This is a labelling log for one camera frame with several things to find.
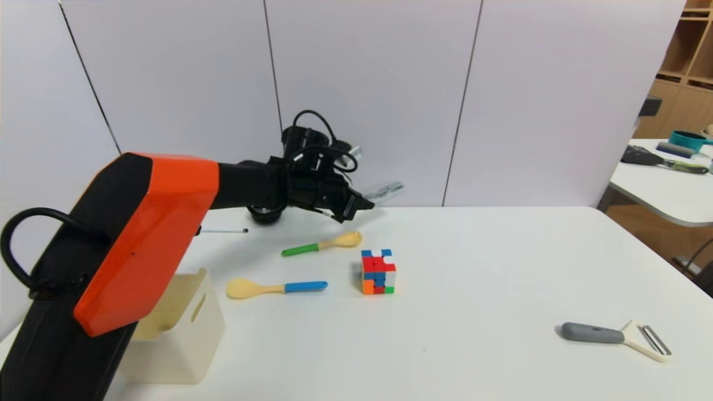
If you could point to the multicolour puzzle cube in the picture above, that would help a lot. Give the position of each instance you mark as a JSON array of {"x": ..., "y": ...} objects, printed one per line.
[{"x": 379, "y": 273}]

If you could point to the teal cup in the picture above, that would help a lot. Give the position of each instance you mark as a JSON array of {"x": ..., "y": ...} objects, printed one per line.
[{"x": 685, "y": 140}]

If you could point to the grey bar object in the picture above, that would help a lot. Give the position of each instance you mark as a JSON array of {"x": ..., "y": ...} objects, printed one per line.
[{"x": 675, "y": 149}]

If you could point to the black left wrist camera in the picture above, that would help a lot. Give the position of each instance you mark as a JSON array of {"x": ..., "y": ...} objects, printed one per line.
[{"x": 301, "y": 139}]

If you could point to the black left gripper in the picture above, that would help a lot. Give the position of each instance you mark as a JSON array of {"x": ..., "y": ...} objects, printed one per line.
[{"x": 347, "y": 206}]

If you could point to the wooden shelf cabinet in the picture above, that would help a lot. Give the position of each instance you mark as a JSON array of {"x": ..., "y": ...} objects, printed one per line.
[{"x": 685, "y": 108}]

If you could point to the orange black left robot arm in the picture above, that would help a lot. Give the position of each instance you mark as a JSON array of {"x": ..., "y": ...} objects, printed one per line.
[{"x": 150, "y": 223}]

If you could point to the cream plastic storage box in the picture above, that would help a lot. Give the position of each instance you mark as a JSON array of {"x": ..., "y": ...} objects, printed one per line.
[{"x": 189, "y": 351}]

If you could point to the white marker pen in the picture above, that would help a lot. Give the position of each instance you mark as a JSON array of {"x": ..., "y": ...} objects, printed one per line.
[{"x": 223, "y": 230}]

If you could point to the white side table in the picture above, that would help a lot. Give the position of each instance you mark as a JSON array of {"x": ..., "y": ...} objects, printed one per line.
[{"x": 657, "y": 192}]

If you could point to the black box on partition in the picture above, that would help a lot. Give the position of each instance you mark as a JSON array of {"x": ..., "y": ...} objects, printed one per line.
[{"x": 650, "y": 106}]

